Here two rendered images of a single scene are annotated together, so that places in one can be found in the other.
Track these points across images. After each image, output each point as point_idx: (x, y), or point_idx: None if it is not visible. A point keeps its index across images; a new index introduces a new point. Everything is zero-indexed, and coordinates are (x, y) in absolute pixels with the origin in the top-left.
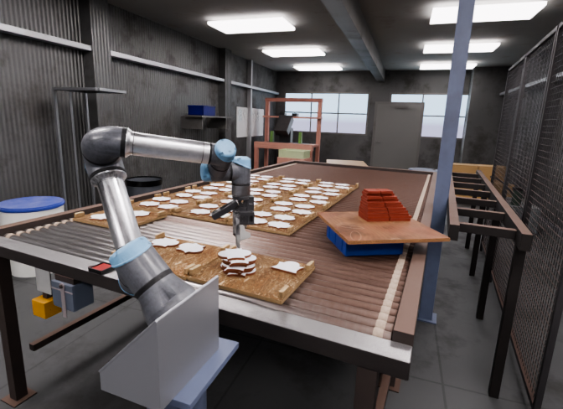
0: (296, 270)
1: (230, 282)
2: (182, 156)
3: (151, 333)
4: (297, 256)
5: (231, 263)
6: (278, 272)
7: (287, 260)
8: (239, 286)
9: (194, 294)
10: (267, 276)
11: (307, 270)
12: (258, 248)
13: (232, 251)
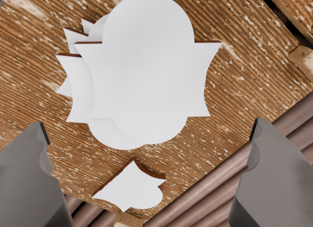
0: (107, 200)
1: (29, 38)
2: None
3: None
4: (214, 204)
5: (57, 58)
6: (110, 166)
7: (183, 191)
8: (9, 64)
9: None
10: (84, 142)
11: (116, 213)
12: (309, 142)
13: (166, 75)
